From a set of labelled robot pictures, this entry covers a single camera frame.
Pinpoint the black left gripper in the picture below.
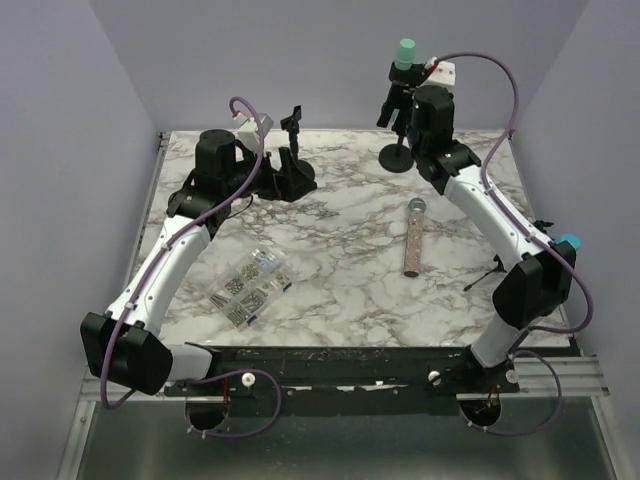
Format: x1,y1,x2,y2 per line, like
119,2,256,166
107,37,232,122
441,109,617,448
224,145,317,203

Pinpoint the mint green microphone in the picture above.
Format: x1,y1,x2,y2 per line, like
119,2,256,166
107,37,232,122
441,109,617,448
394,38,416,71

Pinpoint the black round-base stand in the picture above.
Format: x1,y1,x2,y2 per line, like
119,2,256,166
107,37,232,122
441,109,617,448
275,105,317,202
376,62,429,173

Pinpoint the glitter rhinestone microphone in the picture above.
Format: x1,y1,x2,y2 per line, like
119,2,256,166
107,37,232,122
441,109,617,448
403,198,426,278

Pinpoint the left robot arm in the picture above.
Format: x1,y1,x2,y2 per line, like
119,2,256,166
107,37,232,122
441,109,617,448
80,127,317,395

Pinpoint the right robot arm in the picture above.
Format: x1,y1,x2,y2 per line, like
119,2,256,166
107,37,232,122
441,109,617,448
377,78,577,392

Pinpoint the blue microphone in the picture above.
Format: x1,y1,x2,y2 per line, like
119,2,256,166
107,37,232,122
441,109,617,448
554,233,581,251

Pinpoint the clear plastic screw box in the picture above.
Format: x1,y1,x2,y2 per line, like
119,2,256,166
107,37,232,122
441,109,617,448
205,245,296,329

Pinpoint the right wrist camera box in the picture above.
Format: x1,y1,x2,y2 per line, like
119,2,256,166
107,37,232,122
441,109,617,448
424,57,456,92

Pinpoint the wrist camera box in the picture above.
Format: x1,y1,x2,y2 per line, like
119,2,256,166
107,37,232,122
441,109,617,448
424,57,456,92
234,112,274,153

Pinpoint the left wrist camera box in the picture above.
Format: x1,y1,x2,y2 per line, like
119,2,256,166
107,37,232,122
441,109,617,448
234,112,274,153

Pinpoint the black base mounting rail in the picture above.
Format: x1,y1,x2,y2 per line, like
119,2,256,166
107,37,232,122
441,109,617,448
163,347,519,419

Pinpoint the black tripod shock-mount stand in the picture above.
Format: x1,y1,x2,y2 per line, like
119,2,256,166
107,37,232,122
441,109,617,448
462,217,556,292

